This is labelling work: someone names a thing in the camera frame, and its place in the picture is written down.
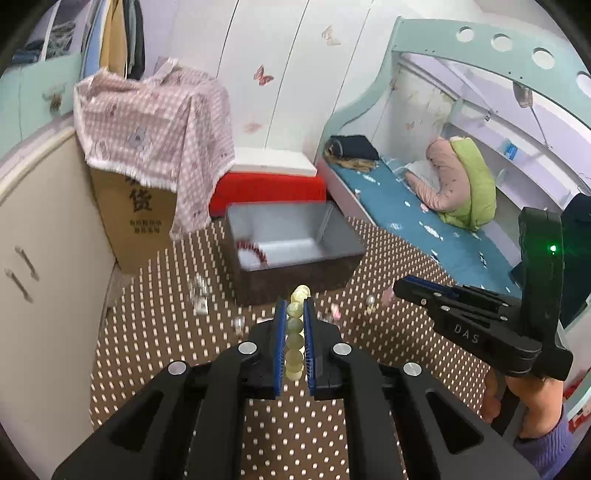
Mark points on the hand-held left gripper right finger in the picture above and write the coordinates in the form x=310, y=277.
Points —
x=310, y=346

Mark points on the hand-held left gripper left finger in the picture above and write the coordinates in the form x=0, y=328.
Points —
x=279, y=341

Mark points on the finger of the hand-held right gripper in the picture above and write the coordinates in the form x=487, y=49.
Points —
x=480, y=297
x=443, y=318

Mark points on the grey rectangular box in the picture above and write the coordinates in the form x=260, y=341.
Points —
x=318, y=270

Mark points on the person's right forearm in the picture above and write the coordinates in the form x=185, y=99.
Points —
x=545, y=454

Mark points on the person's right hand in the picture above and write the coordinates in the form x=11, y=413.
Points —
x=535, y=401

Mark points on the small clear bead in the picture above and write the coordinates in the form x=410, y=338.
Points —
x=238, y=324

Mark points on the pink bead ornament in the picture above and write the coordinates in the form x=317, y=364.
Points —
x=387, y=296

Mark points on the round pearl bead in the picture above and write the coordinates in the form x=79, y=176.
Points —
x=370, y=302

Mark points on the clear crystal ornament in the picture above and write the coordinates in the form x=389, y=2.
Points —
x=202, y=305

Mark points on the brown polka dot tablecloth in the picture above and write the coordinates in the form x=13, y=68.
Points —
x=184, y=369

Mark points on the blue printed bedsheet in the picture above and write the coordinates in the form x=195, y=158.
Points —
x=406, y=207

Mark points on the pink and green quilt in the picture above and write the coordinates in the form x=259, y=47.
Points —
x=461, y=180

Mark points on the white pillow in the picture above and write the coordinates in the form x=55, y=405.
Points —
x=422, y=173

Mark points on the small blue box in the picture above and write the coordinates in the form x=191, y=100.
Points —
x=510, y=149

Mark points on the red storage box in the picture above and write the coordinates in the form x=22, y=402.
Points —
x=268, y=189

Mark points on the white board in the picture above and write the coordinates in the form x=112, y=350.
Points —
x=272, y=161

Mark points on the dark folded clothes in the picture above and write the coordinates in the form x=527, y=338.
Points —
x=353, y=147

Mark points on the cardboard box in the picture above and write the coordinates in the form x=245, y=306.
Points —
x=134, y=212

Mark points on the pink checkered cloth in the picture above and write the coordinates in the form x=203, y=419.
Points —
x=157, y=134

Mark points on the white cabinet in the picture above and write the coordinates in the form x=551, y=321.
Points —
x=41, y=258

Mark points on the hanging clothes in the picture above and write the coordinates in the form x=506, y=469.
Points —
x=124, y=37

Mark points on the teal drawer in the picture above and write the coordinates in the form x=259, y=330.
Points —
x=44, y=87

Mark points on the teal bunk bed frame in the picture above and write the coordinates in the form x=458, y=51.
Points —
x=415, y=46

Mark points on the pink butterfly wall sticker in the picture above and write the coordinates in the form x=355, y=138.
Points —
x=263, y=74

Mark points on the pale butterfly wall sticker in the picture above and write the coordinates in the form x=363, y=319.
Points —
x=330, y=36

